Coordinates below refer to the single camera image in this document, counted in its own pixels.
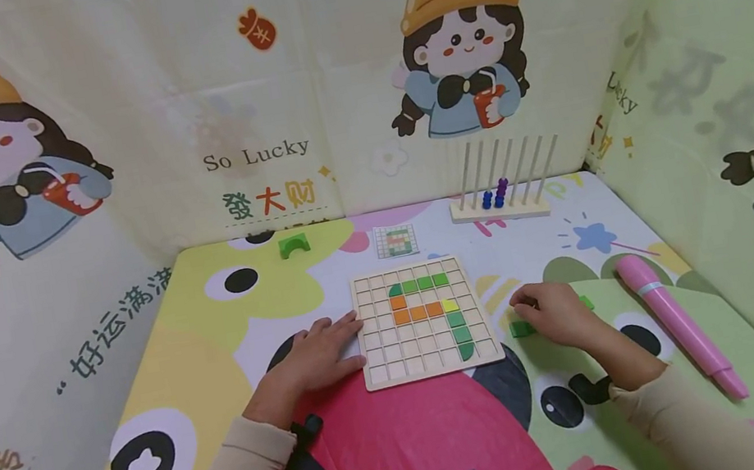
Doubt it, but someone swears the person's left hand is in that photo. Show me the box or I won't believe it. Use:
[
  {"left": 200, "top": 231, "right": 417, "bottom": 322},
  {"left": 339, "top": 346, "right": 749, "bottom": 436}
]
[{"left": 229, "top": 310, "right": 380, "bottom": 436}]

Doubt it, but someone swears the person's right hand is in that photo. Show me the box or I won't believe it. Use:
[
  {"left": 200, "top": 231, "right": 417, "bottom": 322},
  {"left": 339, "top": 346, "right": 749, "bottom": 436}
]
[{"left": 505, "top": 266, "right": 652, "bottom": 408}]

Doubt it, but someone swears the person's right forearm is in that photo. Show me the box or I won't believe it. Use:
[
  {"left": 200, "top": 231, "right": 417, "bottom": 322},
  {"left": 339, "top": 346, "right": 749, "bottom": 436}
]
[{"left": 606, "top": 349, "right": 754, "bottom": 470}]

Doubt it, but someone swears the black wrist band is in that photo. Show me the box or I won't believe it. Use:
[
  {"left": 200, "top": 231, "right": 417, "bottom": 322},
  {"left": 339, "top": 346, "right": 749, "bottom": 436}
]
[
  {"left": 286, "top": 411, "right": 328, "bottom": 452},
  {"left": 566, "top": 368, "right": 617, "bottom": 410}
]

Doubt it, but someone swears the wooden grid board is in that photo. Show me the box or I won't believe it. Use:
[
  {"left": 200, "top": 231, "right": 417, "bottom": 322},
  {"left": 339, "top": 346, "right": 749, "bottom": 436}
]
[{"left": 346, "top": 249, "right": 509, "bottom": 393}]

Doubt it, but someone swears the green arch block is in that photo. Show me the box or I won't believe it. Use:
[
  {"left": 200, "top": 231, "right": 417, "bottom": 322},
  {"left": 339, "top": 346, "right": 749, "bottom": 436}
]
[{"left": 275, "top": 230, "right": 313, "bottom": 261}]

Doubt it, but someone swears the set of coloured wooden tiles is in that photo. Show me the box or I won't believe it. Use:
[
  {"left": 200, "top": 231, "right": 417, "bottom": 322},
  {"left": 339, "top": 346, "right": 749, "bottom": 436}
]
[{"left": 385, "top": 268, "right": 480, "bottom": 373}]

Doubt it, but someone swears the wooden rod bead stand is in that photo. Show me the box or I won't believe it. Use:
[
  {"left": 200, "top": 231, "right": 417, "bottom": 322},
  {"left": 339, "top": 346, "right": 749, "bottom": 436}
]
[{"left": 438, "top": 125, "right": 573, "bottom": 233}]

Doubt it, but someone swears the small pattern card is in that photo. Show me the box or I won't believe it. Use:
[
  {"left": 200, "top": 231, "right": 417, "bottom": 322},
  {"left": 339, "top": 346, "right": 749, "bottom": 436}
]
[{"left": 372, "top": 221, "right": 421, "bottom": 262}]

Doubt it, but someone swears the stack of blue beads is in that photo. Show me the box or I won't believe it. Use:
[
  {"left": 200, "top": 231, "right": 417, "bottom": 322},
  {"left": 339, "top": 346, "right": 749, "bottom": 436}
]
[{"left": 478, "top": 186, "right": 507, "bottom": 212}]

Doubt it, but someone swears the pink marker pen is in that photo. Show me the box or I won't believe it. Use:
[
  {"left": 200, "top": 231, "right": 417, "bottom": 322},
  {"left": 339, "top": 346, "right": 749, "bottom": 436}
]
[{"left": 612, "top": 237, "right": 752, "bottom": 419}]

